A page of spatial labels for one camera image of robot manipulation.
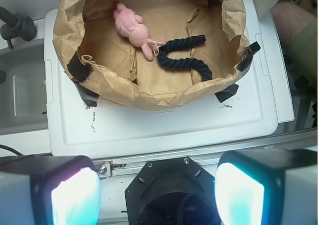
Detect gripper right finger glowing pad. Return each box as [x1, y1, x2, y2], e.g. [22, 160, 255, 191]
[214, 149, 318, 225]

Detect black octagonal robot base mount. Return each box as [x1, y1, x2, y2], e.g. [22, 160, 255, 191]
[125, 157, 221, 225]

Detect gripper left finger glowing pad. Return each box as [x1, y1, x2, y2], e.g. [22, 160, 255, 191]
[0, 155, 101, 225]

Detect dark blue twisted rope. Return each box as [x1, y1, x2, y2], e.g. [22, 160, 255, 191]
[157, 34, 213, 82]

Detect brown paper bag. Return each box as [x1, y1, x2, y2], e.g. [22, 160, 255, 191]
[53, 0, 260, 111]

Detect black clamp knob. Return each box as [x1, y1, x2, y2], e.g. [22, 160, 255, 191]
[0, 6, 37, 49]

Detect aluminium frame rail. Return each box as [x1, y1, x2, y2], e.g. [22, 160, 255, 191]
[93, 128, 318, 179]

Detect pink plush bunny toy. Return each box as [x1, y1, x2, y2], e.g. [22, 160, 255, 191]
[113, 3, 166, 61]

